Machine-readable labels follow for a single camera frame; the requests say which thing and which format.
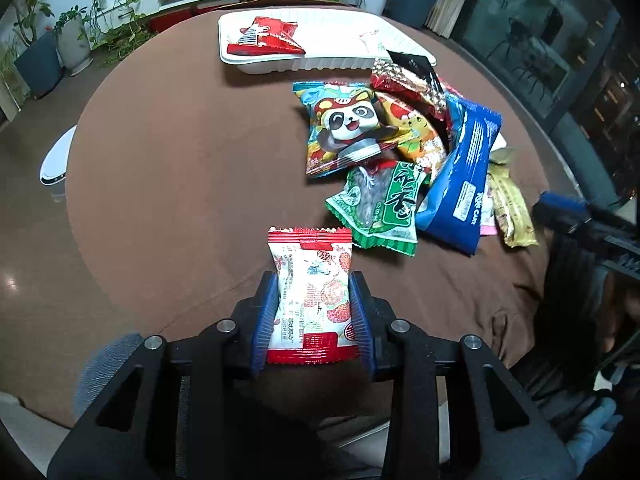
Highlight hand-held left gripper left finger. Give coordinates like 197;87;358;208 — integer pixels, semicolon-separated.
47;271;281;480

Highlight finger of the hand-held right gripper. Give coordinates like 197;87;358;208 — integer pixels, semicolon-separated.
531;204;608;250
540;191;637;231

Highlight glass window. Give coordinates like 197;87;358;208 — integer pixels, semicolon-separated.
460;0;640;201

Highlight grey office chair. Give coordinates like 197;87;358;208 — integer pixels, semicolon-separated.
75;332;151;426

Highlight white plastic tray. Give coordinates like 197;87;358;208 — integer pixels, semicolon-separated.
218;9;436;76

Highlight pink snack packet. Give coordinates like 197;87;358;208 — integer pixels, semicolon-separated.
480;175;501;237

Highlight plain red snack packet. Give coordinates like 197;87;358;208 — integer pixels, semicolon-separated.
226;16;306;57

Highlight yellow-brown bar packet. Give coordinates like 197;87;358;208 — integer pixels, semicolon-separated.
487;162;538;248

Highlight plant in ribbed white pot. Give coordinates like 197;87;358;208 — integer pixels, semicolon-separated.
52;5;93;76

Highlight black snack packet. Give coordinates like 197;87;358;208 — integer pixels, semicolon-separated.
387;50;446;96

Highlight red and white snack packet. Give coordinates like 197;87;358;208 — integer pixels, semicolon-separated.
267;226;362;365

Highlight small plant in blue pot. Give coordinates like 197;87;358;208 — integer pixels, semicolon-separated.
0;0;63;98

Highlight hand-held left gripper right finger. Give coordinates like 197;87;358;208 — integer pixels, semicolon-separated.
347;270;578;480

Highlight trailing vine plant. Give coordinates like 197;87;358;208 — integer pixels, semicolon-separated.
90;0;153;53

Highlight yellow bear snack packet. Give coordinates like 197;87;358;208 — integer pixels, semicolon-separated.
372;91;448;176

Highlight white plastic bin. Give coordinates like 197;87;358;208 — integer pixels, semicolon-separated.
40;125;78;198

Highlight green seed snack packet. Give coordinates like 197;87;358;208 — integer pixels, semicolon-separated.
325;160;431;258

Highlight blue panda chips packet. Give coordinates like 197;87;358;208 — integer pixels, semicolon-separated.
292;81;413;178

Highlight dark blue snack packet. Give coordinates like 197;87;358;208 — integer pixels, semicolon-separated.
415;94;503;257

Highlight brown nut snack packet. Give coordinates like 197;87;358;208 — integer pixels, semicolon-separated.
370;57;448;121

